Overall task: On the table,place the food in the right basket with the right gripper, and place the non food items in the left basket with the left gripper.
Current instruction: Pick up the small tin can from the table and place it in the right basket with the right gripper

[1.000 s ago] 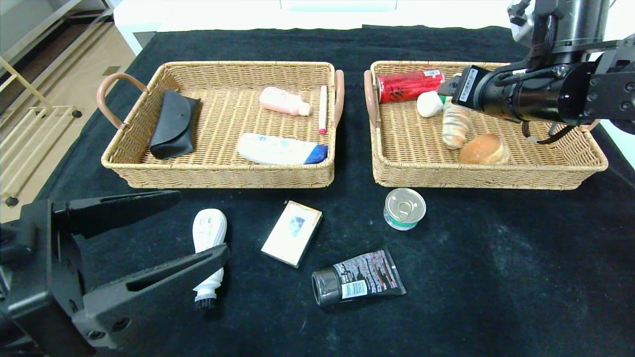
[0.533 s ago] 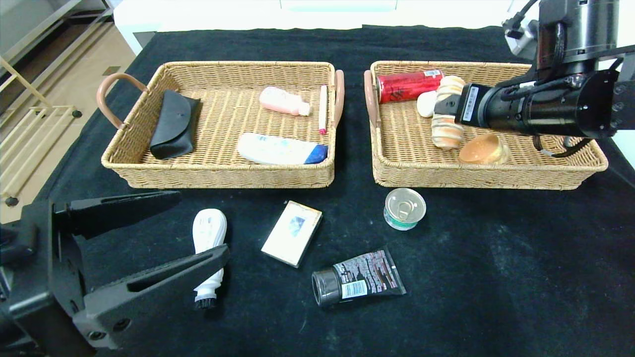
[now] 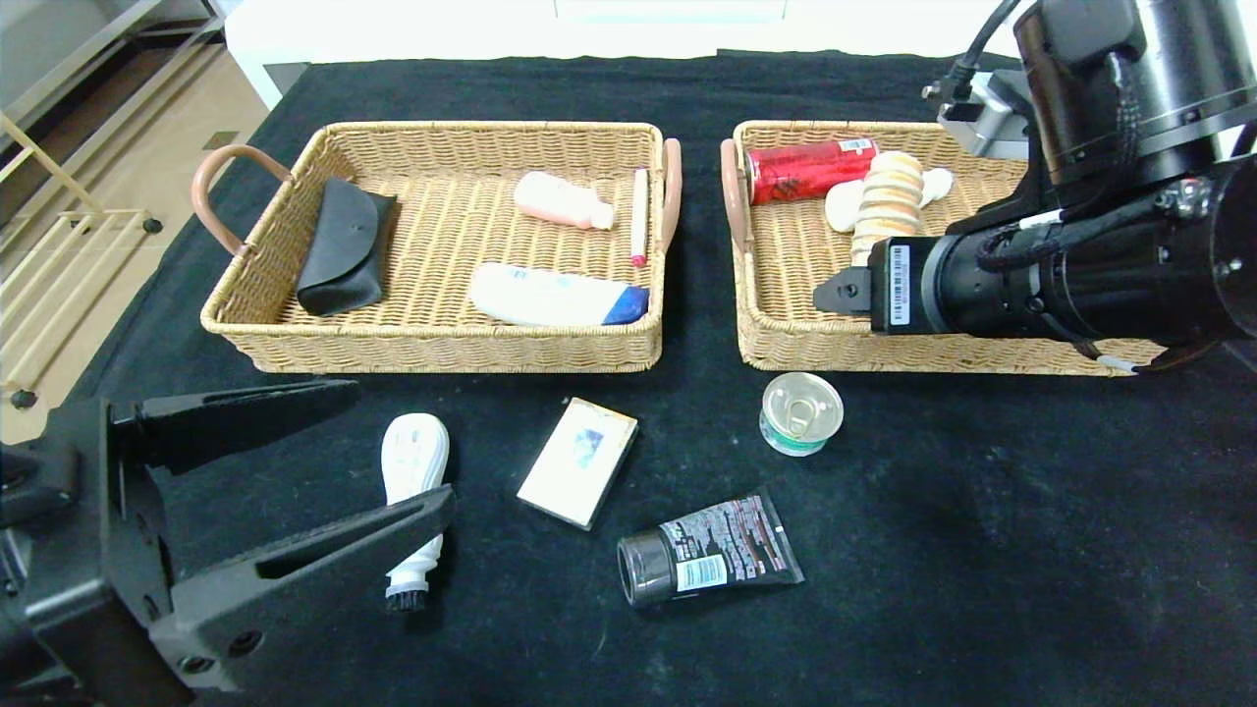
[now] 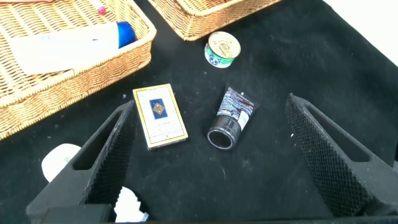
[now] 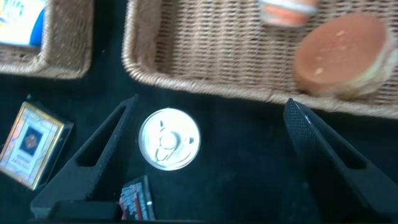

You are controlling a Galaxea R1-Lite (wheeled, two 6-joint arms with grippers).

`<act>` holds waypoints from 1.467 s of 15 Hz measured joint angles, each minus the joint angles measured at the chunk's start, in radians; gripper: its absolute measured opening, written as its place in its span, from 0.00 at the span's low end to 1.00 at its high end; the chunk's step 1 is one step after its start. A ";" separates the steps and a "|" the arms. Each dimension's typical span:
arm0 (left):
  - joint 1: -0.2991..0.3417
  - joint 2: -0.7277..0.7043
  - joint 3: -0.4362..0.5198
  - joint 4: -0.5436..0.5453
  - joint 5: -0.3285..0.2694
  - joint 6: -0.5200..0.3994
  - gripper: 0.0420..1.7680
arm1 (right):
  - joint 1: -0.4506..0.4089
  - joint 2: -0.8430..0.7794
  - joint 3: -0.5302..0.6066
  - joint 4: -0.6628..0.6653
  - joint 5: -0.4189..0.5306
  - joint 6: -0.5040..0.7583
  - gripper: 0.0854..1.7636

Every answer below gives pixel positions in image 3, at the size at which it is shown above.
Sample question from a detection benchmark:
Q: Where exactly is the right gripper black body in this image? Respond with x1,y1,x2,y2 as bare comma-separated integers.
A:
867,231,1017,339

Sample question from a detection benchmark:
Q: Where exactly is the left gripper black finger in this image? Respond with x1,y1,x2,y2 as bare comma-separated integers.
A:
111,378,361,476
149,484,457,694

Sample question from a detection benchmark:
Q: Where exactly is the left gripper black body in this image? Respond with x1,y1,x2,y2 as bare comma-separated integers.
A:
0,397,195,707

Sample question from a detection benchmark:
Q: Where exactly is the ridged long bread loaf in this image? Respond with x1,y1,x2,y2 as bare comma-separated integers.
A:
849,149,927,269

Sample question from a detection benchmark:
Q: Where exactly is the small tin can green label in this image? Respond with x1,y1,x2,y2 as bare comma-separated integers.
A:
758,371,846,460

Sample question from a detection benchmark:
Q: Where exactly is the white brush-tip bottle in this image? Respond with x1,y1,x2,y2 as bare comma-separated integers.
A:
379,411,452,616

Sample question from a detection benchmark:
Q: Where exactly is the wicker basket holding food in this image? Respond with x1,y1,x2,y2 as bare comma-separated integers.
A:
719,119,1172,378

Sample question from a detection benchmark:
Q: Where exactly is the wicker basket holding toiletries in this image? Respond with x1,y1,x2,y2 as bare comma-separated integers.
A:
191,120,684,376

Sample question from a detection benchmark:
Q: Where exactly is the white bottle green label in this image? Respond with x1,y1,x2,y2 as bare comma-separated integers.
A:
824,166,955,236

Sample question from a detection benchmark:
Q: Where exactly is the red soda can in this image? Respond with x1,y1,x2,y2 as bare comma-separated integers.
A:
742,136,883,207

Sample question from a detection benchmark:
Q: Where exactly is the black glasses case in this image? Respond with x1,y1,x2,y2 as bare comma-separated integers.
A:
296,177,401,319

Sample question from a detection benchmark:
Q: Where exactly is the black table cloth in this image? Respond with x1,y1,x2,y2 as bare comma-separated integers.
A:
0,49,1257,707

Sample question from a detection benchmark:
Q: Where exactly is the light wooden slatted rack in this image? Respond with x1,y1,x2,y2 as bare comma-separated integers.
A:
0,113,165,413

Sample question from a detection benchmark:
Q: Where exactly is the white pen pink tip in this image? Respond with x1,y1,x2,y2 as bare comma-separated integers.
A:
629,167,651,269

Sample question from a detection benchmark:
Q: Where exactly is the black cosmetic tube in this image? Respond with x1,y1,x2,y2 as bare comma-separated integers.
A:
616,487,806,609

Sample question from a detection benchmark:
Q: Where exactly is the white bottle blue cap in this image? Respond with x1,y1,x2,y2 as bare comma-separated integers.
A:
468,261,652,329

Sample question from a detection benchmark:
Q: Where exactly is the white gold-edged card box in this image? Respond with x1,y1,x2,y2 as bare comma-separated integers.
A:
516,396,640,533

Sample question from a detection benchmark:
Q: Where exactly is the small pink bottle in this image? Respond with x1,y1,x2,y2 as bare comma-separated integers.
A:
513,170,617,233

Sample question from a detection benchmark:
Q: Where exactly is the grey shelf unit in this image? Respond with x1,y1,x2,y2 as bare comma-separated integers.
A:
0,0,229,134

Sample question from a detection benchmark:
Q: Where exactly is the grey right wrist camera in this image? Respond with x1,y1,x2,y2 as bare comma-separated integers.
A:
923,69,1033,164

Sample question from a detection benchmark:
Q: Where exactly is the right arm thin tagged cable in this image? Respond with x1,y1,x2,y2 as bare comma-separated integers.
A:
1068,334,1230,377

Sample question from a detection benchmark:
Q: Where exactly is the right arm thick black cable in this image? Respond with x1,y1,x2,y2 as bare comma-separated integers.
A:
941,0,1024,101

